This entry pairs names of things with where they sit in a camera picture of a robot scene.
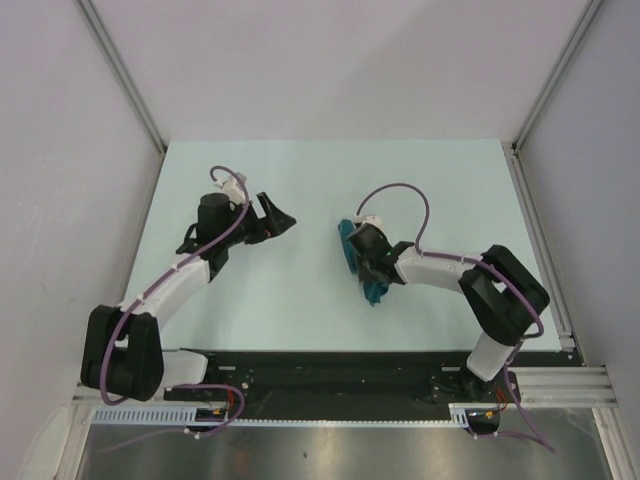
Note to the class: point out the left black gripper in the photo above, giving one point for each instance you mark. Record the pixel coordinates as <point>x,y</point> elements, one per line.
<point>274,223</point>

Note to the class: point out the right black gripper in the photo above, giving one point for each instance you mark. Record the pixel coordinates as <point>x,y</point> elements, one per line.
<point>364,275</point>

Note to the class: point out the teal cloth napkin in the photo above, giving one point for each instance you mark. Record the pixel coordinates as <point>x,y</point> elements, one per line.
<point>372,291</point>

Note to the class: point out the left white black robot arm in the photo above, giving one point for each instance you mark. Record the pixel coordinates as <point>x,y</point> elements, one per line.
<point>123,357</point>

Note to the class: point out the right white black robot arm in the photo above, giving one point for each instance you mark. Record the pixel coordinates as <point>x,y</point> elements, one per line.
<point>505,298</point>

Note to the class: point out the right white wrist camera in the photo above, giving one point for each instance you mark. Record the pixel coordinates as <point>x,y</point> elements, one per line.
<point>374,220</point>

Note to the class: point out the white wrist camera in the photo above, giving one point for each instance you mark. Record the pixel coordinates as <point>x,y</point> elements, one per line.
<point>374,220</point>
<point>234,188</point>

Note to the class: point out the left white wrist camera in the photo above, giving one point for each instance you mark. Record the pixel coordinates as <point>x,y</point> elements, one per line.
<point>234,188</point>

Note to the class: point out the right aluminium corner post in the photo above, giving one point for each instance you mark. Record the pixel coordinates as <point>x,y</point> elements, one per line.
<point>559,70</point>

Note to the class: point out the aluminium corner post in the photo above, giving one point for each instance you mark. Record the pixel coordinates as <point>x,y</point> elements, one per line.
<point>559,70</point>
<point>119,70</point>

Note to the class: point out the left aluminium corner post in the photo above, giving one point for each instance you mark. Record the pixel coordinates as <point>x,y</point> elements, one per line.
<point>119,70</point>

